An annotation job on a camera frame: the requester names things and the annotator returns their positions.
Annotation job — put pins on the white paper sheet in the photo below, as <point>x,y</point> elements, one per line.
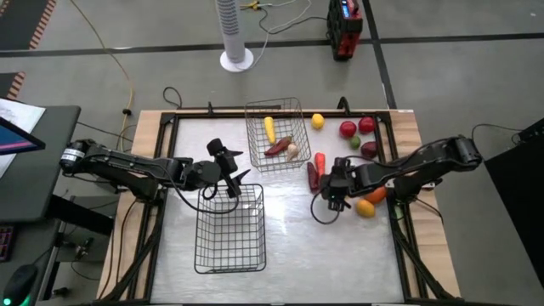
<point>21,112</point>

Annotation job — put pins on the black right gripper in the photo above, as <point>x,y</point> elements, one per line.
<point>338,183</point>

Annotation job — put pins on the red apple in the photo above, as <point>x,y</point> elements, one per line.
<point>347,129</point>
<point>366,125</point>

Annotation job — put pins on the white tower fan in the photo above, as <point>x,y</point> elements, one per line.
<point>231,25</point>

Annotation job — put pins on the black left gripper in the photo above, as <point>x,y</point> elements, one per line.
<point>225,163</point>

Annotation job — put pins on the black keyboard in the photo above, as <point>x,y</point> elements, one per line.
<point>6,242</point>

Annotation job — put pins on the black mat orange striped edge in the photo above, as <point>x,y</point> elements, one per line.
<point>8,85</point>
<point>21,21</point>

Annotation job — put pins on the orange fruit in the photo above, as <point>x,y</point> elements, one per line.
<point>377,195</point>

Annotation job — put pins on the green lime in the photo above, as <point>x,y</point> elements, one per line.
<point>355,142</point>

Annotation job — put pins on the black computer mouse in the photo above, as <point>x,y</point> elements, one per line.
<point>19,282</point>

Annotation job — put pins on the yellow lemon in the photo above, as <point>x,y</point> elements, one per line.
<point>318,121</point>

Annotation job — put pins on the red and black toolbox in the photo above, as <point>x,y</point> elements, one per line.
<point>346,38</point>

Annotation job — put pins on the orange carrot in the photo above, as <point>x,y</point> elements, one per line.
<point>320,161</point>

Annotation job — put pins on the yellow-orange mango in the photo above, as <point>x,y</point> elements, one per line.
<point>365,208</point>

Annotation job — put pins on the black cabinet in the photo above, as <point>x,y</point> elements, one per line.
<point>523,191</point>

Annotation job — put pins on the dark red long pepper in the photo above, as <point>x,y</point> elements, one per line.
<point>313,176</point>

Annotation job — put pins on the tilted computer screen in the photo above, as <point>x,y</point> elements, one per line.
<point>17,142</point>

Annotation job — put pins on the black desk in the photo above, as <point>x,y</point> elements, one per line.
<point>38,191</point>

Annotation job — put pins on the black metal table frame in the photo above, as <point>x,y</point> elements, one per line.
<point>212,115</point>

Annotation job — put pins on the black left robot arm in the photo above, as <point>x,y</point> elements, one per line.
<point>127,166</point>

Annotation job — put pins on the dark red plum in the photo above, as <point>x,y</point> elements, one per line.
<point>369,149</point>

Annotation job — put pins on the yellow corn cob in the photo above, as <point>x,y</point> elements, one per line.
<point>270,129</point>

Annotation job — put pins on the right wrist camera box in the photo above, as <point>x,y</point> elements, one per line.
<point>338,205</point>

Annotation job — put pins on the red chili green stem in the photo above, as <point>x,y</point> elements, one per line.
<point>277,147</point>

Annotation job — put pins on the white garlic bulb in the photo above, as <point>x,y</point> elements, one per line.
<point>292,151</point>

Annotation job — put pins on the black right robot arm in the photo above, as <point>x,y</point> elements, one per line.
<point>425,159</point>

